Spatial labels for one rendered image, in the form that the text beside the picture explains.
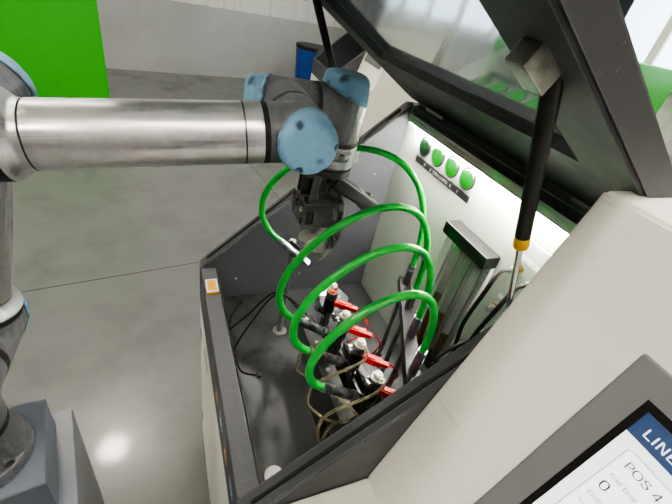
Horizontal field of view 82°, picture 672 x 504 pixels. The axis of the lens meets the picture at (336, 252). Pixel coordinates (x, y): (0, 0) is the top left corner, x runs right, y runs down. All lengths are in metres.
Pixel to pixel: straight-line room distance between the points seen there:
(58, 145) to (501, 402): 0.58
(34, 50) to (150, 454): 2.97
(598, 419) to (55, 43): 3.80
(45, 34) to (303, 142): 3.43
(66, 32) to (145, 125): 3.37
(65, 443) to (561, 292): 0.96
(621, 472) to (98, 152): 0.61
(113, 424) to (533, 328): 1.77
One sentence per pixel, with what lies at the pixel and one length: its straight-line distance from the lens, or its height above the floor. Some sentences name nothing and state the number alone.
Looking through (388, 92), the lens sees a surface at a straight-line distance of 3.69.
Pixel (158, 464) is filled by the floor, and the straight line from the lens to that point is 1.89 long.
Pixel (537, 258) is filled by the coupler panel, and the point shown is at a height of 1.34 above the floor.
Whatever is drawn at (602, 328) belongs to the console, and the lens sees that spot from 0.50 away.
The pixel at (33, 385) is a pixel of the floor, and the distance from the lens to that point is 2.23.
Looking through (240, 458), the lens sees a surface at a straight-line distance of 0.81.
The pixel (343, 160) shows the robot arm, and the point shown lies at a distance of 0.66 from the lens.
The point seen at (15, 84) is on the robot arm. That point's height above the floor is 1.50.
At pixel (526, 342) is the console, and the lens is 0.54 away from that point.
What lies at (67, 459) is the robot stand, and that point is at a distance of 1.04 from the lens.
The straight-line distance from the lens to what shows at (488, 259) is 0.83.
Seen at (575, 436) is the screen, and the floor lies 1.34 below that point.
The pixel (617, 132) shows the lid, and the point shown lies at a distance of 0.44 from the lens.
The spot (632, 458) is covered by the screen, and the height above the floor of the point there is 1.37.
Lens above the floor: 1.68
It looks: 34 degrees down
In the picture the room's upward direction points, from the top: 13 degrees clockwise
